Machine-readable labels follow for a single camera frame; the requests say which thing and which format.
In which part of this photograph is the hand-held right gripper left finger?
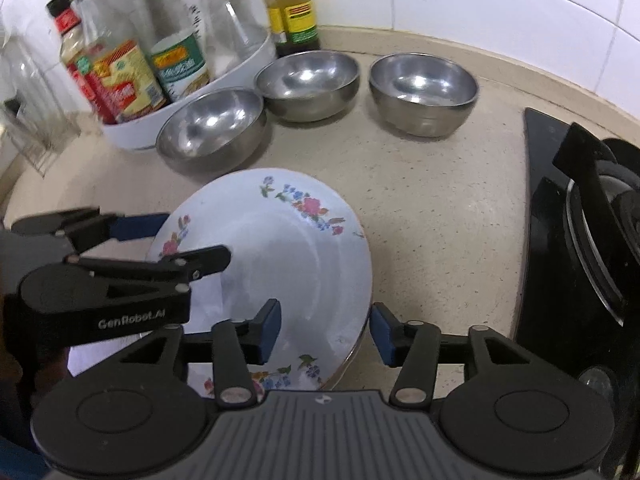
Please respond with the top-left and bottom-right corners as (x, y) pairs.
(112, 299), (282, 406)

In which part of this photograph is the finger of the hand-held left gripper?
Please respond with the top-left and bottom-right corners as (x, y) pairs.
(65, 245), (232, 295)
(11, 206), (171, 253)

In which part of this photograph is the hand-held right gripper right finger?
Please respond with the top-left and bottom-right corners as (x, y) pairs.
(369, 301), (538, 406)

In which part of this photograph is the white two-tier condiment rack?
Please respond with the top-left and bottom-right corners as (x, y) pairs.
(47, 0), (276, 152)

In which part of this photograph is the stainless steel bowl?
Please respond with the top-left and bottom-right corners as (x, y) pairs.
(155, 87), (268, 173)
(369, 53), (478, 138)
(254, 50), (361, 123)

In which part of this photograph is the yellow cap vinegar bottle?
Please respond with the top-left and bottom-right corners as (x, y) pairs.
(66, 0), (168, 123)

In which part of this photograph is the purple label clear bottle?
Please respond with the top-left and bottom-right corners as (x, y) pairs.
(120, 0), (211, 103)

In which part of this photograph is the blue clothing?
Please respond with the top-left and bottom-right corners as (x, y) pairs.
(0, 435), (51, 480)

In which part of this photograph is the red cap sauce bottle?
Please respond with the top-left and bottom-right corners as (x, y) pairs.
(46, 0), (118, 126)

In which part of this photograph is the black gas stove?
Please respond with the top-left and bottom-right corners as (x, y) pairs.
(510, 106), (640, 480)

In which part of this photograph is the black stove knob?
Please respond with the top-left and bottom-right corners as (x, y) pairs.
(577, 367), (615, 403)

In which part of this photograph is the yellow cap green label bottle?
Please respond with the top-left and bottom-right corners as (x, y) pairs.
(259, 0), (321, 57)

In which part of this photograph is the black burner grate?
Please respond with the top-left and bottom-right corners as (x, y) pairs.
(552, 122), (640, 316)

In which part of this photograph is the metal wire rack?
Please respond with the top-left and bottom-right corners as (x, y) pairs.
(0, 100), (81, 178)

